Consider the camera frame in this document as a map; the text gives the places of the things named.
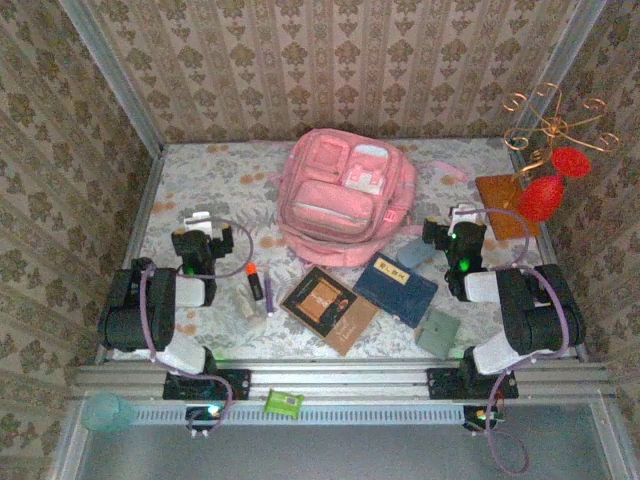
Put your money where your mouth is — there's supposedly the grey-blue pencil case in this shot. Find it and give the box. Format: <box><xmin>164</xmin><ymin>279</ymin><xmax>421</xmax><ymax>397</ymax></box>
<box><xmin>396</xmin><ymin>238</ymin><xmax>435</xmax><ymax>269</ymax></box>

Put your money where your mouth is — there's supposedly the black marker orange cap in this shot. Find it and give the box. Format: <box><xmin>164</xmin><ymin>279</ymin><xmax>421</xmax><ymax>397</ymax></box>
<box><xmin>245</xmin><ymin>263</ymin><xmax>265</xmax><ymax>302</ymax></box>

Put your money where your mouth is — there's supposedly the blue book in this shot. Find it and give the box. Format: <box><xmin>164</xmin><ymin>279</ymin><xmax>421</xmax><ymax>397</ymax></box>
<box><xmin>352</xmin><ymin>252</ymin><xmax>439</xmax><ymax>330</ymax></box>

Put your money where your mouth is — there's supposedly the grey-green wallet pouch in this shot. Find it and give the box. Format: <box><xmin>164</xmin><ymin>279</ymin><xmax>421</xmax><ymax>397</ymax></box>
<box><xmin>414</xmin><ymin>308</ymin><xmax>462</xmax><ymax>360</ymax></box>

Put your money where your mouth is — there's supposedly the pink backpack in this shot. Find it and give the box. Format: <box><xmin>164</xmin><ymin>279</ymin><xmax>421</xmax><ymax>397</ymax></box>
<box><xmin>269</xmin><ymin>127</ymin><xmax>469</xmax><ymax>268</ymax></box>

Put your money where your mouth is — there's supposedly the brown book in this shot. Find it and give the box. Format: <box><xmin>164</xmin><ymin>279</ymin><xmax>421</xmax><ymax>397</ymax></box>
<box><xmin>279</xmin><ymin>266</ymin><xmax>380</xmax><ymax>357</ymax></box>

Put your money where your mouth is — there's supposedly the wooden base board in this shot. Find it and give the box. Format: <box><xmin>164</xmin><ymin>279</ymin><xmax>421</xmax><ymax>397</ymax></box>
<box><xmin>474</xmin><ymin>173</ymin><xmax>543</xmax><ymax>242</ymax></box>

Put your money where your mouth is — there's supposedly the floral tablecloth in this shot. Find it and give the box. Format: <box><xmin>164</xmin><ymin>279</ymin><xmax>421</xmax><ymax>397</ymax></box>
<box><xmin>112</xmin><ymin>138</ymin><xmax>574</xmax><ymax>361</ymax></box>

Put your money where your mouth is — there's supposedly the large red ornament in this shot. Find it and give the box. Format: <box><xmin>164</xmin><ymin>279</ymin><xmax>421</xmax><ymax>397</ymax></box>
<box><xmin>517</xmin><ymin>174</ymin><xmax>566</xmax><ymax>223</ymax></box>

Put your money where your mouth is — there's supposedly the small red ornament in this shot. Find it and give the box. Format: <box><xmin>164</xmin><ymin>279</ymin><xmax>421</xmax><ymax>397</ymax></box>
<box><xmin>551</xmin><ymin>147</ymin><xmax>592</xmax><ymax>180</ymax></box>

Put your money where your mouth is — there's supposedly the teal plastic cup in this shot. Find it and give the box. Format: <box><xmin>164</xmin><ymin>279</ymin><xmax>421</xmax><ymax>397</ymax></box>
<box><xmin>81</xmin><ymin>391</ymin><xmax>136</xmax><ymax>434</ymax></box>

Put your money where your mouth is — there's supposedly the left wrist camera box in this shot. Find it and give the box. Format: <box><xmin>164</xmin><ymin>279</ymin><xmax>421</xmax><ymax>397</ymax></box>
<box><xmin>182</xmin><ymin>211</ymin><xmax>212</xmax><ymax>235</ymax></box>

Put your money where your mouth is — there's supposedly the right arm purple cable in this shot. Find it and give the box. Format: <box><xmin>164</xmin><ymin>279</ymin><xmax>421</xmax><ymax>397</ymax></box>
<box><xmin>452</xmin><ymin>207</ymin><xmax>571</xmax><ymax>476</ymax></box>

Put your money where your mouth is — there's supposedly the aluminium table side rail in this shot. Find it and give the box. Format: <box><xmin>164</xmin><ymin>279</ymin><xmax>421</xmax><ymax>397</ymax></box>
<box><xmin>94</xmin><ymin>144</ymin><xmax>167</xmax><ymax>364</ymax></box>
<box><xmin>505</xmin><ymin>142</ymin><xmax>590</xmax><ymax>362</ymax></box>

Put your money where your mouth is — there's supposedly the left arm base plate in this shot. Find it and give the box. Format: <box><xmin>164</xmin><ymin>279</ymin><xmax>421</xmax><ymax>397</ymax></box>
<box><xmin>162</xmin><ymin>368</ymin><xmax>251</xmax><ymax>401</ymax></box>

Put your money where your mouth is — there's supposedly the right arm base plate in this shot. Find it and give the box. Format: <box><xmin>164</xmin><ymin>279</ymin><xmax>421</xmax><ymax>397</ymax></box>
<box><xmin>426</xmin><ymin>367</ymin><xmax>520</xmax><ymax>400</ymax></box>

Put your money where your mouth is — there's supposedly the gold wire stand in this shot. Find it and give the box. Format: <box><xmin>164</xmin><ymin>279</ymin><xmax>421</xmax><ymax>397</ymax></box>
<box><xmin>502</xmin><ymin>82</ymin><xmax>622</xmax><ymax>209</ymax></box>

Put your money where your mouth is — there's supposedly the green device on rail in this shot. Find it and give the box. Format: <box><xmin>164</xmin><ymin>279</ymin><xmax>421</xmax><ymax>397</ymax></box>
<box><xmin>263</xmin><ymin>388</ymin><xmax>305</xmax><ymax>415</ymax></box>

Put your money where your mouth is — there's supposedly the aluminium frame rail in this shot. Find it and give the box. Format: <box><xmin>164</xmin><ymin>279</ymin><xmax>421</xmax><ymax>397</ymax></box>
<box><xmin>72</xmin><ymin>360</ymin><xmax>614</xmax><ymax>401</ymax></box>

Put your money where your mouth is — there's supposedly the aluminium corner post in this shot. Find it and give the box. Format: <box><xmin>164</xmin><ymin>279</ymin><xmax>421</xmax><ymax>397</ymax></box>
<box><xmin>57</xmin><ymin>0</ymin><xmax>166</xmax><ymax>156</ymax></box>
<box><xmin>509</xmin><ymin>0</ymin><xmax>609</xmax><ymax>146</ymax></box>

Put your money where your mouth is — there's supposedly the grey slotted cable duct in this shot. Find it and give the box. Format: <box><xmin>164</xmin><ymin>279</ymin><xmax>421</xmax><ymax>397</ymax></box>
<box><xmin>130</xmin><ymin>402</ymin><xmax>466</xmax><ymax>427</ymax></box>

